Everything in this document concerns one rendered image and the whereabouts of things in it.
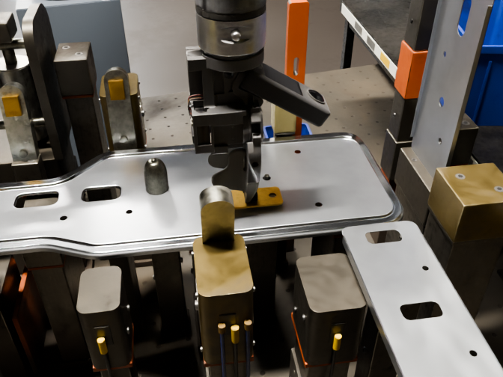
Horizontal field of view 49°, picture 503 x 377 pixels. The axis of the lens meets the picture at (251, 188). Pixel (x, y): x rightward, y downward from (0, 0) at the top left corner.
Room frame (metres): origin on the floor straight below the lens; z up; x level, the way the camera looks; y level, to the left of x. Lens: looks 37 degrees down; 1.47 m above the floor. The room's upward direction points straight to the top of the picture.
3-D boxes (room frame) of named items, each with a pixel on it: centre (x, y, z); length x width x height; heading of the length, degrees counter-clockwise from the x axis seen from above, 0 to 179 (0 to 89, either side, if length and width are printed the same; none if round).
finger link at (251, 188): (0.56, 0.02, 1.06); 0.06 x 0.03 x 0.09; 99
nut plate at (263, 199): (0.58, 0.00, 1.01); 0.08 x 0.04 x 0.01; 99
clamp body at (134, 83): (0.81, 0.21, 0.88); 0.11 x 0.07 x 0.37; 9
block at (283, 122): (0.77, -0.05, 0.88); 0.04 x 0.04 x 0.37; 9
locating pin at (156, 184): (0.61, 0.13, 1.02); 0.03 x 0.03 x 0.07
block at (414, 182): (0.66, -0.26, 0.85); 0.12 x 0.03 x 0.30; 9
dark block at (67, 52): (0.81, 0.28, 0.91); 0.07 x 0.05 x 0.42; 9
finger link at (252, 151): (0.56, 0.00, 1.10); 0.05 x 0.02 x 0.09; 9
